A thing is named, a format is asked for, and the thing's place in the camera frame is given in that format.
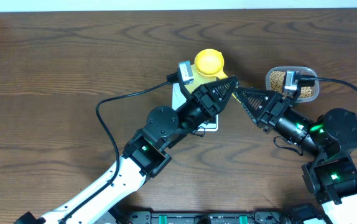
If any yellow measuring scoop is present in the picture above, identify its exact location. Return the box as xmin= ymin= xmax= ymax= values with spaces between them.
xmin=185 ymin=49 xmax=231 ymax=95

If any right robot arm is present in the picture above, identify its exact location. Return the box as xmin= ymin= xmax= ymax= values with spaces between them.
xmin=234 ymin=87 xmax=357 ymax=223

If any clear plastic container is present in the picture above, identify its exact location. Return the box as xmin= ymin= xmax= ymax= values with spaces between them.
xmin=266 ymin=66 xmax=320 ymax=103

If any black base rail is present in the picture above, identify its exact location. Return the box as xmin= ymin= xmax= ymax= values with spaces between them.
xmin=116 ymin=211 xmax=326 ymax=224

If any white digital kitchen scale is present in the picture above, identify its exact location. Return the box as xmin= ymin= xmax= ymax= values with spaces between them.
xmin=172 ymin=83 xmax=219 ymax=133

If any left black camera cable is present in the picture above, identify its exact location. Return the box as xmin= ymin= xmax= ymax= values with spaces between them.
xmin=95 ymin=73 xmax=179 ymax=187

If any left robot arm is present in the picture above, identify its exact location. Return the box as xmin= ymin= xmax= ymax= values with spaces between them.
xmin=16 ymin=76 xmax=238 ymax=223

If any soybeans pile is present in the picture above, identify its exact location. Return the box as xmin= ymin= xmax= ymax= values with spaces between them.
xmin=269 ymin=70 xmax=313 ymax=98

